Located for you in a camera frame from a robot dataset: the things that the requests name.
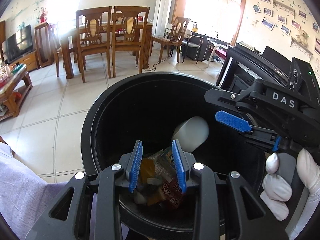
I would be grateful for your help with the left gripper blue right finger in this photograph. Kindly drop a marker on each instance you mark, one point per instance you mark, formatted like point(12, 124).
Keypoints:
point(177, 154)

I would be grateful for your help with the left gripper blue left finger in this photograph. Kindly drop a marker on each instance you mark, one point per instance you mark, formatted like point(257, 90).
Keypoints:
point(134, 165)

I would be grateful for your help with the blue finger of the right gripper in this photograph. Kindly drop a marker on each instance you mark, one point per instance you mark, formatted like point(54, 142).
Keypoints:
point(233, 122)

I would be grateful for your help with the red cartoon drink box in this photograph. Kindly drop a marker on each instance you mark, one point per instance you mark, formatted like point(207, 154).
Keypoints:
point(172, 192)

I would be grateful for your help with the blue white milk carton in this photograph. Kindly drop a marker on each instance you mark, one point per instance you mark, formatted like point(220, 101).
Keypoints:
point(166, 159)

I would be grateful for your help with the yellow snack bag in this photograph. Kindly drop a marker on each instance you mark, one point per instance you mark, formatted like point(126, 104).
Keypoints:
point(148, 173)

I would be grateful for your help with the black round trash bin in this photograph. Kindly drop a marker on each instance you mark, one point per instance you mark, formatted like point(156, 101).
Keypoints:
point(148, 108)

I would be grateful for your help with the right white gloved hand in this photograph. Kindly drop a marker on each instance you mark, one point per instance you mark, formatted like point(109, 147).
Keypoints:
point(277, 191)

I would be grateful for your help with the black digital piano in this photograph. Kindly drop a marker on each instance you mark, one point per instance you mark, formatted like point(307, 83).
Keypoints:
point(243, 65)

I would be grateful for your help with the wooden chair by doorway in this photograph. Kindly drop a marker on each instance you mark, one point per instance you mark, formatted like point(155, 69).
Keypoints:
point(173, 39)

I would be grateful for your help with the purple floral tablecloth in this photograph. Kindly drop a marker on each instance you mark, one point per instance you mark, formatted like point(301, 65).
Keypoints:
point(24, 196)

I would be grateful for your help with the white standing air conditioner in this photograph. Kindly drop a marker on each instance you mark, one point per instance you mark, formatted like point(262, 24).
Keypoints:
point(161, 16)

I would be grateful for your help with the wooden dining chair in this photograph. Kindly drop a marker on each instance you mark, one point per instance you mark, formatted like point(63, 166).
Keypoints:
point(92, 19)
point(129, 25)

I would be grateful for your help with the wooden coffee table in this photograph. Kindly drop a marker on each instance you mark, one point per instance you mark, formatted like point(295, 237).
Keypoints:
point(14, 92)

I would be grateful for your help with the wooden tv cabinet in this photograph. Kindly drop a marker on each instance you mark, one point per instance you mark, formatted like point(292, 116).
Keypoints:
point(30, 60)

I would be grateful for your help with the wooden dining table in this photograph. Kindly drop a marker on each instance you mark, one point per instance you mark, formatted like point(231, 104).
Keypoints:
point(69, 44)

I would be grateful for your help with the tall wooden plant stand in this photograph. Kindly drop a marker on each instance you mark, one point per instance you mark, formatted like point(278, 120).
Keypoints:
point(42, 42)

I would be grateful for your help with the black flat television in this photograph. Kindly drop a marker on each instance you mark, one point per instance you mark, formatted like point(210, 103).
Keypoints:
point(19, 44)

